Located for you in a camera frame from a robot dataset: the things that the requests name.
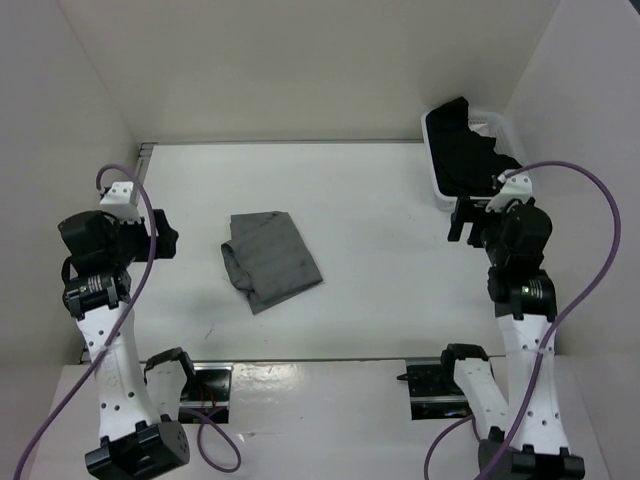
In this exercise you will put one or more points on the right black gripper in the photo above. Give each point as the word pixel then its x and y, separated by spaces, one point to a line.
pixel 467 210

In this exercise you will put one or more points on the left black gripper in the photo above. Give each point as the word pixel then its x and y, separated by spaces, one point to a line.
pixel 165 243

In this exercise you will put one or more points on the grey pleated skirt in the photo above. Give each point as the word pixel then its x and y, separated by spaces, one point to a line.
pixel 267 260

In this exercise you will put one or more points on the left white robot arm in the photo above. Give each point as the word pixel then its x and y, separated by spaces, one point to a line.
pixel 140 436

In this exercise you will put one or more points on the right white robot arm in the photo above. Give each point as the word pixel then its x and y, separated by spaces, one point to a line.
pixel 521 435

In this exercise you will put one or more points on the black skirt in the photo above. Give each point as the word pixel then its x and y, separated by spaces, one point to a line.
pixel 465 162

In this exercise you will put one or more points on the white plastic basket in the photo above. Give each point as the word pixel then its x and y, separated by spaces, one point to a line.
pixel 488 124

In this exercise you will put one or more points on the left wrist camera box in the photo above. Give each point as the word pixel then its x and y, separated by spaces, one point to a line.
pixel 120 201

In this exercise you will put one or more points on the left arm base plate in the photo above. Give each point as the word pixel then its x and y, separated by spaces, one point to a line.
pixel 211 391

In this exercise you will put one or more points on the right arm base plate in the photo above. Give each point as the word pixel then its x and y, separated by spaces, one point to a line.
pixel 431 397

